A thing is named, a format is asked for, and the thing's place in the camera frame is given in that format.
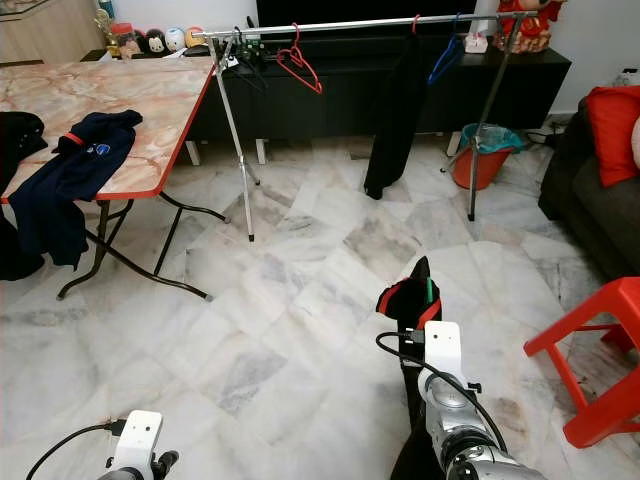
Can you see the navy blue shirt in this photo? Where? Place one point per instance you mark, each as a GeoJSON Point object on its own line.
{"type": "Point", "coordinates": [70, 185]}

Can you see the black garment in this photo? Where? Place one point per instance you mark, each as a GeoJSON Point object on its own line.
{"type": "Point", "coordinates": [18, 190]}

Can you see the orange red plush ball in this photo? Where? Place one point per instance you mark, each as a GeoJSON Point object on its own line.
{"type": "Point", "coordinates": [195, 37]}

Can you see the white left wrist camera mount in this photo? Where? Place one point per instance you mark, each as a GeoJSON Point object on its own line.
{"type": "Point", "coordinates": [138, 437]}

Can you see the blue clothes hanger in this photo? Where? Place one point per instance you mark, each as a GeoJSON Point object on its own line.
{"type": "Point", "coordinates": [442, 62]}

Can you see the white blue plush ball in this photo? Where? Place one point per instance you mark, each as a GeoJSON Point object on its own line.
{"type": "Point", "coordinates": [175, 39]}

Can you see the red plastic stool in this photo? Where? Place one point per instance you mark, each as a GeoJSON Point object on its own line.
{"type": "Point", "coordinates": [590, 320]}

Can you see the red cushion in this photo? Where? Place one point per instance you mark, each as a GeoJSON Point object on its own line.
{"type": "Point", "coordinates": [615, 135]}

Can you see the dark brown fabric sofa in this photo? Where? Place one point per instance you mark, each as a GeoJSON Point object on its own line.
{"type": "Point", "coordinates": [595, 230]}

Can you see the red deity figurine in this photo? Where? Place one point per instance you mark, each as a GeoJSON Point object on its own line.
{"type": "Point", "coordinates": [528, 22]}

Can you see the light wooden cabinet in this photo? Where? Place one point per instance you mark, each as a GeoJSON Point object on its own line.
{"type": "Point", "coordinates": [50, 30]}

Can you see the black television console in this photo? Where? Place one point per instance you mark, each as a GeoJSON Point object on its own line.
{"type": "Point", "coordinates": [310, 105]}

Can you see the gold blue trophy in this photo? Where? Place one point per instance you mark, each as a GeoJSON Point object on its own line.
{"type": "Point", "coordinates": [105, 22]}

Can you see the black flat television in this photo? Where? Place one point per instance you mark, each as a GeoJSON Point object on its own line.
{"type": "Point", "coordinates": [370, 10]}

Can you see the silver metal clothes rack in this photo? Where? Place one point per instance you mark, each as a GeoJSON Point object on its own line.
{"type": "Point", "coordinates": [360, 23]}

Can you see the pink marble folding table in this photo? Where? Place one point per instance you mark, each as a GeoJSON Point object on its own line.
{"type": "Point", "coordinates": [120, 105]}

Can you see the orange bin teal liner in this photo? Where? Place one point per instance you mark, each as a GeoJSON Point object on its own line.
{"type": "Point", "coordinates": [485, 160]}

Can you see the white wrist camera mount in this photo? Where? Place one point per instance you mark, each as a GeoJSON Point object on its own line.
{"type": "Point", "coordinates": [443, 350]}
{"type": "Point", "coordinates": [138, 437]}

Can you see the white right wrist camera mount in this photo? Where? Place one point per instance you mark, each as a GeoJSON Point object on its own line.
{"type": "Point", "coordinates": [443, 350]}

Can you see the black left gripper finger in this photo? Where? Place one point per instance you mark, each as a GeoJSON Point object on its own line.
{"type": "Point", "coordinates": [166, 462]}

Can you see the black shirt yellow logo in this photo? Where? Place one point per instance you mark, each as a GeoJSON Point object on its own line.
{"type": "Point", "coordinates": [390, 115]}

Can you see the black shirt red collar band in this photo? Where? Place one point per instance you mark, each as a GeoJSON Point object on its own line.
{"type": "Point", "coordinates": [410, 440]}

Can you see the green clothes hanger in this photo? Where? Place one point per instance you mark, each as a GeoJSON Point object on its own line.
{"type": "Point", "coordinates": [430, 292]}

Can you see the black mouse plush ball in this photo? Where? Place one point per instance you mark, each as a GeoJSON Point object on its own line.
{"type": "Point", "coordinates": [154, 42]}

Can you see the pink cat face cushion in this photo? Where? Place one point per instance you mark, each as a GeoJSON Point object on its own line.
{"type": "Point", "coordinates": [636, 142]}

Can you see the glass jar red lid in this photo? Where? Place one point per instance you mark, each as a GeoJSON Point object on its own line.
{"type": "Point", "coordinates": [124, 40]}

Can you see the pink white tissue box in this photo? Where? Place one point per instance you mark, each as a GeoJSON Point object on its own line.
{"type": "Point", "coordinates": [475, 43]}

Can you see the black clothes hanger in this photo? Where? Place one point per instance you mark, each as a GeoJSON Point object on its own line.
{"type": "Point", "coordinates": [245, 57]}

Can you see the red plastic clothes hanger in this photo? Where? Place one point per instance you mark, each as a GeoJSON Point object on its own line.
{"type": "Point", "coordinates": [415, 23]}
{"type": "Point", "coordinates": [305, 78]}

